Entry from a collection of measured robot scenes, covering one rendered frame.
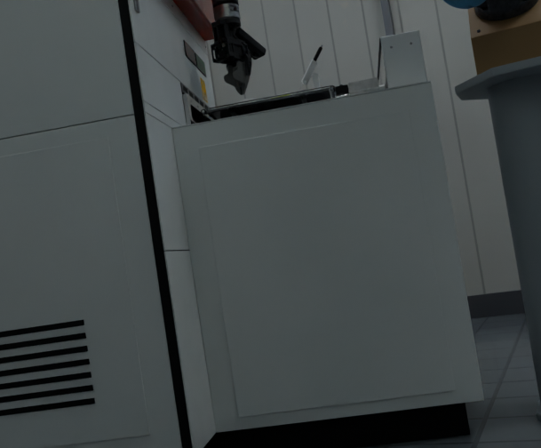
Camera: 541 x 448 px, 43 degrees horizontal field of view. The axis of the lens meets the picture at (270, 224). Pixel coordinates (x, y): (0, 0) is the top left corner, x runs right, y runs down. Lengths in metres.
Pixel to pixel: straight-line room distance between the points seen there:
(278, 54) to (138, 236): 2.86
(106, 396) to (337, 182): 0.70
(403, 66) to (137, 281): 0.81
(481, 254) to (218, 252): 2.37
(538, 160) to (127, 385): 1.06
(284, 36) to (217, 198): 2.67
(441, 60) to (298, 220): 2.44
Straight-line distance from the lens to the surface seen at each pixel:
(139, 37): 1.61
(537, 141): 1.73
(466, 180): 3.85
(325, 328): 1.63
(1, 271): 1.63
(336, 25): 4.15
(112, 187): 1.52
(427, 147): 1.65
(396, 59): 1.74
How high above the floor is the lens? 0.46
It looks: 3 degrees up
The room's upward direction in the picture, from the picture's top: 9 degrees counter-clockwise
